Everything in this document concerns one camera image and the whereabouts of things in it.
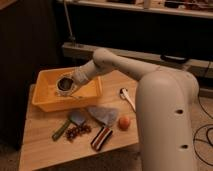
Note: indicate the dark metal cup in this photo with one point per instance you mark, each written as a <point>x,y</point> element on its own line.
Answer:
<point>64,84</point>

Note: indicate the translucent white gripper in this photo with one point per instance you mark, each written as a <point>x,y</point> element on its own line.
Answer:
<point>78,77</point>

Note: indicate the metal clamp pole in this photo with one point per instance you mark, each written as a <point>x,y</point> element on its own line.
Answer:
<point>71,35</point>

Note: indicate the bunch of dark grapes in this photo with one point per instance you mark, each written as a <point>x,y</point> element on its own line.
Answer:
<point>72,133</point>

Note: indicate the grey metal shelf rail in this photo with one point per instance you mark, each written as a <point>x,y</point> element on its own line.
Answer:
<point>82,51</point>

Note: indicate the wooden table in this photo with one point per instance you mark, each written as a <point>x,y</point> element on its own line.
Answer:
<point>39,150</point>

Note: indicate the grey cloth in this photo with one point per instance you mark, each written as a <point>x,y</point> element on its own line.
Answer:
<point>106,116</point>

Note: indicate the white spoon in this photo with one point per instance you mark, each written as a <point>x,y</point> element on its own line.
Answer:
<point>125,96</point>

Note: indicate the white paper cup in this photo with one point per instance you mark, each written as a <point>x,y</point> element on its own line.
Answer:
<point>65,93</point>

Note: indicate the black handle on shelf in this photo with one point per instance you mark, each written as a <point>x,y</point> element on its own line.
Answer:
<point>173,59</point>

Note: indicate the orange egg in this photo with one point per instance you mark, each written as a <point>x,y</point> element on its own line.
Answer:
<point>124,122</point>

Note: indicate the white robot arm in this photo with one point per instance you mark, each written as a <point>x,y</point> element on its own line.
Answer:
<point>162,100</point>

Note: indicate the yellow plastic tray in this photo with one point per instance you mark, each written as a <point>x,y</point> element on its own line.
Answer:
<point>46,98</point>

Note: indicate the upper wooden shelf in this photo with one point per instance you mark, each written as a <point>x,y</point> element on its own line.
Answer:
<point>144,8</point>

